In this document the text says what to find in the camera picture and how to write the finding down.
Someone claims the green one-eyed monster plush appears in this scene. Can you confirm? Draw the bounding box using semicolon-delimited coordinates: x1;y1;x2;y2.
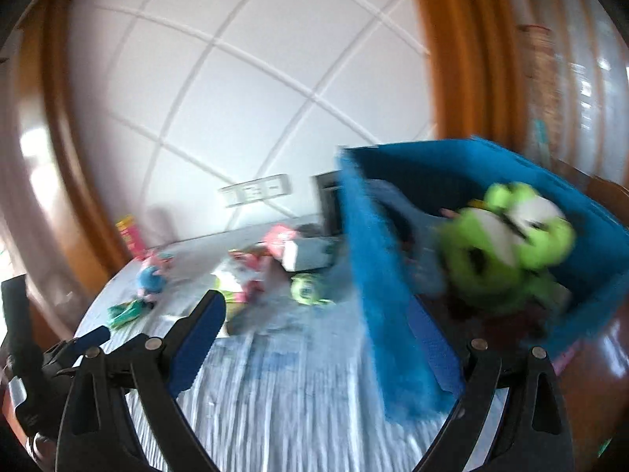
290;273;335;306

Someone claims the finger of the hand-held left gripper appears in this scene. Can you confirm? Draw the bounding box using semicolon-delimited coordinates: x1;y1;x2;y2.
42;325;113;380

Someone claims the red yellow chips can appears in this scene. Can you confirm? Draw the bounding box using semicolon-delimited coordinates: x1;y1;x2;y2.
115;215;145;261

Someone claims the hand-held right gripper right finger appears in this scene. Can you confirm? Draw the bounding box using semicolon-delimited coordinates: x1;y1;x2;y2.
408;299;575;472

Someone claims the patterned curtain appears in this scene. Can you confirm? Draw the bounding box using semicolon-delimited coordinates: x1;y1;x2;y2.
511;0;629;178

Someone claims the black safe box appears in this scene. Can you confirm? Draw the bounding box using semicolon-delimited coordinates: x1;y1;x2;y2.
312;170;347;237

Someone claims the white teal box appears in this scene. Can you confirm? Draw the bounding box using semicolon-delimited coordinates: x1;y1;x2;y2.
284;236;345;272

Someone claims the white wall socket panel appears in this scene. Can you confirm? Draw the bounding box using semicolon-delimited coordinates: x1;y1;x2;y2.
265;174;292;198

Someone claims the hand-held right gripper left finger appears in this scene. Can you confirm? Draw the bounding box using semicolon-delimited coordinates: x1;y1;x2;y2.
56;289;228;472

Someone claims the pink tissue box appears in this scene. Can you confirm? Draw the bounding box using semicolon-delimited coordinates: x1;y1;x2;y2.
263;223;300;261

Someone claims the striped light blue tablecloth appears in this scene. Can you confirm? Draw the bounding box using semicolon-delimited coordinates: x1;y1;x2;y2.
74;214;507;472

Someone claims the green wet wipes pack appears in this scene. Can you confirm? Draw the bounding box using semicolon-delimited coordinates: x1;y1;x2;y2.
107;300;153;331

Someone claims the pink pig plush blue shirt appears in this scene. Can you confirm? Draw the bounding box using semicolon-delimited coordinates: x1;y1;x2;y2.
134;250;177;306

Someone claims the wooden wall frame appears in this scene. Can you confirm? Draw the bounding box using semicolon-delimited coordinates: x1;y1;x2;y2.
408;0;532;158
15;0;133;335

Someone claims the green frog plush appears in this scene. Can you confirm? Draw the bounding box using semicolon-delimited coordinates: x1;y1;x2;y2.
435;182;577;313

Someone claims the white pink green plush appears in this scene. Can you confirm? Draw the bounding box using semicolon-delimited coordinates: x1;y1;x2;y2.
228;248;271;303

